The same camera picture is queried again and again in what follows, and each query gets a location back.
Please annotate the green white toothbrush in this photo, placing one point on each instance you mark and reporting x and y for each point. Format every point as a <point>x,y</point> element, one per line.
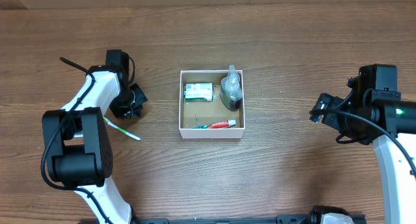
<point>127,133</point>

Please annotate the clear bottle with dark liquid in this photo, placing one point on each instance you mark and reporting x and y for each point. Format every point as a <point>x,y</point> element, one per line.
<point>231,91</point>

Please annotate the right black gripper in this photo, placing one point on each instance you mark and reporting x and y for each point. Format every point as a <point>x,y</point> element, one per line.
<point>325,108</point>

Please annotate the white teal toothpaste tube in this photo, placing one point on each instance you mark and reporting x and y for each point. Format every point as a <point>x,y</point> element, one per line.
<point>218,125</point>

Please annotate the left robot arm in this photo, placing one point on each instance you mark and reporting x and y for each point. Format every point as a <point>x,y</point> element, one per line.
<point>78,155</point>

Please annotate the green white packet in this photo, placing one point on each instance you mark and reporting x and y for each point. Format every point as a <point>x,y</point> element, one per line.
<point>199,92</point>

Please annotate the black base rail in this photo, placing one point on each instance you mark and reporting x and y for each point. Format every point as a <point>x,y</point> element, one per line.
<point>318,214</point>

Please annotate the open cardboard box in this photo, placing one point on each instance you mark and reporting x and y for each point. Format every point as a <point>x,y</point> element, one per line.
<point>192,114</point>

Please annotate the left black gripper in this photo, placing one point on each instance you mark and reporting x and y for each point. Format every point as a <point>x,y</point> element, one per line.
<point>139,96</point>

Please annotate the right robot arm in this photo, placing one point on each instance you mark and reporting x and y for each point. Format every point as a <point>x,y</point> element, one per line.
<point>373,113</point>

